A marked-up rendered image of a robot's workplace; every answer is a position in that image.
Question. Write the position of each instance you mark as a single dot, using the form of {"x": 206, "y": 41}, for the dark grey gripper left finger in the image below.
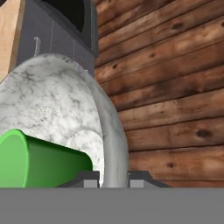
{"x": 87, "y": 179}

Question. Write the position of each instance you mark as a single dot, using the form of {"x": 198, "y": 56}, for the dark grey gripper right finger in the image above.
{"x": 140, "y": 179}

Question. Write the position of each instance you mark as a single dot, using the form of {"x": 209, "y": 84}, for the white marble bowl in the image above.
{"x": 58, "y": 99}

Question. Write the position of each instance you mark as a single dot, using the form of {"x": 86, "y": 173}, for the green cup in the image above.
{"x": 43, "y": 163}

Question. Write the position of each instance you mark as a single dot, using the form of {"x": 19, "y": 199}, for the dark grey cabinet run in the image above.
{"x": 58, "y": 32}

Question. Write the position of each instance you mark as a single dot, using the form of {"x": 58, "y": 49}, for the light wood panel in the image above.
{"x": 9, "y": 35}

